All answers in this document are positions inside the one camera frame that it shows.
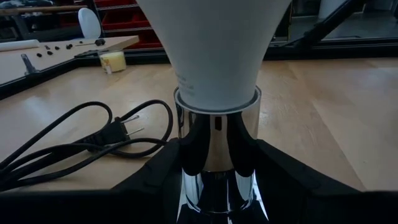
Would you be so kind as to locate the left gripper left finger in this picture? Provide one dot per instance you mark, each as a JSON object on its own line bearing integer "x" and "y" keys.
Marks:
{"x": 155, "y": 186}

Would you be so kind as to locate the black round knob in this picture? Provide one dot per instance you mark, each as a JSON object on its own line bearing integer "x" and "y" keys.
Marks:
{"x": 100, "y": 42}

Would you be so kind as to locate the black allen key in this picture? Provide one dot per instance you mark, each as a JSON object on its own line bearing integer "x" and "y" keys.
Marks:
{"x": 85, "y": 44}

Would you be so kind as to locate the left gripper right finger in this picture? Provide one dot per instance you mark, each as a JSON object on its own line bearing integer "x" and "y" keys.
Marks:
{"x": 292, "y": 189}

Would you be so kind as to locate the beige wooden desk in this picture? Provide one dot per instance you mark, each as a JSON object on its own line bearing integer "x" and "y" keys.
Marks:
{"x": 62, "y": 62}

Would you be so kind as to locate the chrome lamp socket base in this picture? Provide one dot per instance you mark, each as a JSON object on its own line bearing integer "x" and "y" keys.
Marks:
{"x": 222, "y": 146}

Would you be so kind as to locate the white tube stand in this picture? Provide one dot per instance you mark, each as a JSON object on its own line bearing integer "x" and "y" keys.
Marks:
{"x": 18, "y": 45}

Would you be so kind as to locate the red storage bin shelf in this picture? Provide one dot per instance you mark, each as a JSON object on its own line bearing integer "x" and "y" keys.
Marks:
{"x": 124, "y": 21}

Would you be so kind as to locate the white lightbulb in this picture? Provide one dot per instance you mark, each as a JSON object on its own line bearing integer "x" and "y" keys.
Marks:
{"x": 214, "y": 46}

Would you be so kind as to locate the black desk clamp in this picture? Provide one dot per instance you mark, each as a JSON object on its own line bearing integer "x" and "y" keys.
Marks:
{"x": 28, "y": 63}

